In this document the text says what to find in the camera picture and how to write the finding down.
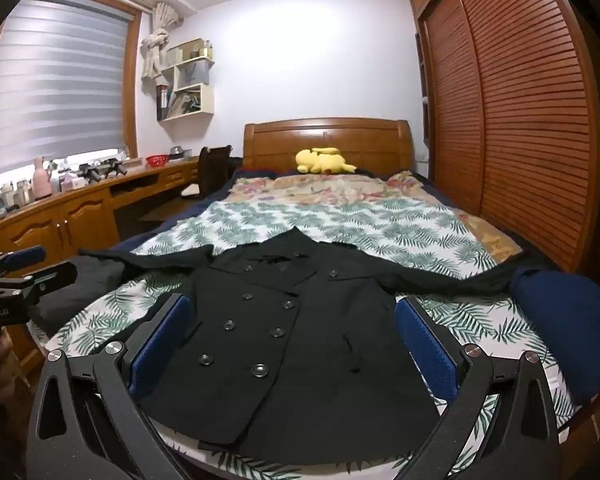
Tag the wooden headboard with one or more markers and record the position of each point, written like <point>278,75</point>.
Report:
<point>355,140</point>

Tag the white wall shelf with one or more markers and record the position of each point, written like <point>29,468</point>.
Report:
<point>207,105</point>

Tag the leaf-print blanket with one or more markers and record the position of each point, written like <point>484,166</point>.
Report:
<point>360,230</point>

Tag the wooden louvred wardrobe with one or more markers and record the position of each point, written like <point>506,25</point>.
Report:
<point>505,110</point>

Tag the grey window blind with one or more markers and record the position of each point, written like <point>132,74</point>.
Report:
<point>55,85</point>

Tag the grey metal pot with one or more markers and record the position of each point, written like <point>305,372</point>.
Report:
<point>181,152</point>

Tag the tied beige curtain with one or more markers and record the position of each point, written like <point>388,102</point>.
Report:
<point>155,50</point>

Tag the floral pillow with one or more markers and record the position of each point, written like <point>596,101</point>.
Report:
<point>320,187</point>

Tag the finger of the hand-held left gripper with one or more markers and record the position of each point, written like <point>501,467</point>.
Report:
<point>22,258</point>
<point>50,276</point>

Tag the grey paper bag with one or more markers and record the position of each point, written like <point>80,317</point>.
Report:
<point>195,74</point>

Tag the red plastic basket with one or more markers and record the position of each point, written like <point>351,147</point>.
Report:
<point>156,161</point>

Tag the row of binders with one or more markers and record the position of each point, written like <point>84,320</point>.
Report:
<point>162,100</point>

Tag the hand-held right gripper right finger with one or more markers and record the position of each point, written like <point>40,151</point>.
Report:
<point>425,345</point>

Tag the navy blue cloth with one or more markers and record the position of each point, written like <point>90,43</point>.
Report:
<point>565,325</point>

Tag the black double-breasted coat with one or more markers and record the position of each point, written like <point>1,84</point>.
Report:
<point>290,340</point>

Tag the pink tissue box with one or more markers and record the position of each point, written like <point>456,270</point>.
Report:
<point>71,181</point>

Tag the yellow plush toy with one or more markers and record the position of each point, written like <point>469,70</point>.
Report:
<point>320,161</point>

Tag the dark wooden chair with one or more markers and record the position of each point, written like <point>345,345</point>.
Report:
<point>212,170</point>

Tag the dark folded cloth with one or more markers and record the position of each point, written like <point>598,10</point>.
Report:
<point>80,285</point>

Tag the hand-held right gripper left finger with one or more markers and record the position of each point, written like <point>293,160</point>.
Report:
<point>155,345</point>

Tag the cluster of small bottles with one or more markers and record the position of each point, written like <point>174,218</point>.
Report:
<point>15,194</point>

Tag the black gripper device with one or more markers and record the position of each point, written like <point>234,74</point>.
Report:
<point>90,171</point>
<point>115,167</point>

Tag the person's left hand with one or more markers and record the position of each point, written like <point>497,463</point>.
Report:
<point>2,365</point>

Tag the pink vase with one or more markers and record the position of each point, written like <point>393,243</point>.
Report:
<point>42,182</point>

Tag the wooden desk with cabinets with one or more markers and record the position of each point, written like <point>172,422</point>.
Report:
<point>80,210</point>

